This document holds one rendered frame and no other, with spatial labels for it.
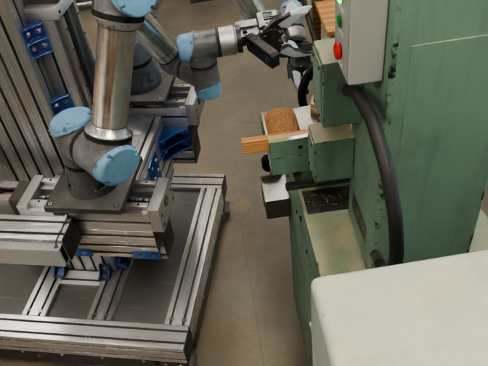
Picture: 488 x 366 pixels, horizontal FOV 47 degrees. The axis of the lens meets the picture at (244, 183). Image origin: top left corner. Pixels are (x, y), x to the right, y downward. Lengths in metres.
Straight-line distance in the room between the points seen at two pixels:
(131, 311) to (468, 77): 1.47
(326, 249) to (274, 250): 1.06
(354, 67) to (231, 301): 1.49
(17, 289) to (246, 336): 0.88
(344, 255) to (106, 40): 0.74
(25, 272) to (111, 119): 1.12
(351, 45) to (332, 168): 0.42
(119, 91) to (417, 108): 0.68
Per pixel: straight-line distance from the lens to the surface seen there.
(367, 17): 0.92
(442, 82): 1.00
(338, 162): 1.29
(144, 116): 2.01
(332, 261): 1.37
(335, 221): 1.45
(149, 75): 1.95
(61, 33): 1.64
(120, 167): 1.41
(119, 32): 1.31
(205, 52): 1.50
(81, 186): 1.59
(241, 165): 2.83
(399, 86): 0.97
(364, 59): 0.96
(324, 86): 1.10
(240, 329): 2.22
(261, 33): 1.50
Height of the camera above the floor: 1.87
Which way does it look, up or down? 43 degrees down
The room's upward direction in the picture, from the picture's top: 8 degrees counter-clockwise
